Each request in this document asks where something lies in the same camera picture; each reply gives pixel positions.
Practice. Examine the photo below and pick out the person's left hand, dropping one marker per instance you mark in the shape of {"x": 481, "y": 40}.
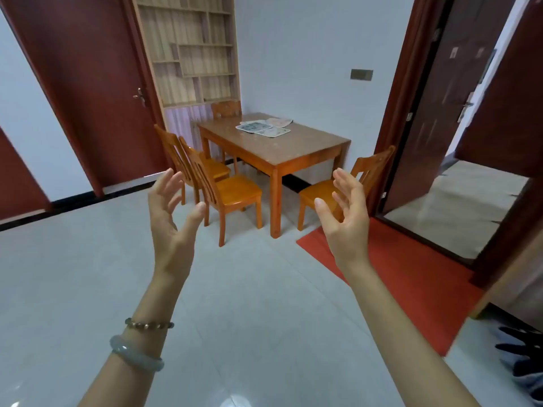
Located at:
{"x": 172, "y": 245}

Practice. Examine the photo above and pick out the person's right hand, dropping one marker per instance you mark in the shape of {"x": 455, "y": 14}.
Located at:
{"x": 350, "y": 237}

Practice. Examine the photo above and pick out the cream line-bordered floral placemat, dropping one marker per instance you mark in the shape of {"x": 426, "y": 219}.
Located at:
{"x": 275, "y": 132}

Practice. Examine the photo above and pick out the pink floral placemat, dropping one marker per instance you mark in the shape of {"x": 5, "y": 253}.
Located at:
{"x": 280, "y": 122}

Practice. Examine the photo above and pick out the blue floral placemat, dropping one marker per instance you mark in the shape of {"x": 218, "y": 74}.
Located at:
{"x": 253, "y": 127}

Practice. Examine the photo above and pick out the person's right forearm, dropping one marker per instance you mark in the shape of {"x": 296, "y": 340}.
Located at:
{"x": 403, "y": 347}

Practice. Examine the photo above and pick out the person's left forearm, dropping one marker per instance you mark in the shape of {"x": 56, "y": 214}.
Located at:
{"x": 127, "y": 385}

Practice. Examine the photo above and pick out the orange wooden chair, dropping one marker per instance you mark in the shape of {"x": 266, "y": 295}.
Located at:
{"x": 225, "y": 109}
{"x": 237, "y": 192}
{"x": 214, "y": 168}
{"x": 322, "y": 192}

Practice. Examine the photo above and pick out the red floor mat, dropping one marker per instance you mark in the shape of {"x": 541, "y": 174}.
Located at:
{"x": 415, "y": 283}

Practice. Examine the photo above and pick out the wooden table with floral cover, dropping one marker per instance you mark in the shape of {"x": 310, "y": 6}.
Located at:
{"x": 297, "y": 144}

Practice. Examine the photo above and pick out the pale green jade bangle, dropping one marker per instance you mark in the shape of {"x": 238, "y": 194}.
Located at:
{"x": 135, "y": 356}

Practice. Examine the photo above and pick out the dark red door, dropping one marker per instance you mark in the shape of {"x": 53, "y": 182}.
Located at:
{"x": 85, "y": 80}
{"x": 509, "y": 101}
{"x": 17, "y": 186}

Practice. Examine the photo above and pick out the dark brown door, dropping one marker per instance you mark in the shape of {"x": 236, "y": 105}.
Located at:
{"x": 445, "y": 101}

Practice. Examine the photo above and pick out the light wooden side cabinet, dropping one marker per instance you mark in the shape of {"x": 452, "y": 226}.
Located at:
{"x": 517, "y": 283}

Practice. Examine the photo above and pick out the black slipper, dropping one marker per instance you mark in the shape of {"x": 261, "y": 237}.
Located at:
{"x": 519, "y": 349}
{"x": 524, "y": 334}

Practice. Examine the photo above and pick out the wooden shelf cabinet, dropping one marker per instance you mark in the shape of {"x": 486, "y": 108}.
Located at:
{"x": 191, "y": 29}

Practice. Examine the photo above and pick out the grey wall plate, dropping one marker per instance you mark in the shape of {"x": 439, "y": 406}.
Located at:
{"x": 361, "y": 74}

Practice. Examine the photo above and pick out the dark red door frame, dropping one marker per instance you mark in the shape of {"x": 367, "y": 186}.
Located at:
{"x": 403, "y": 80}

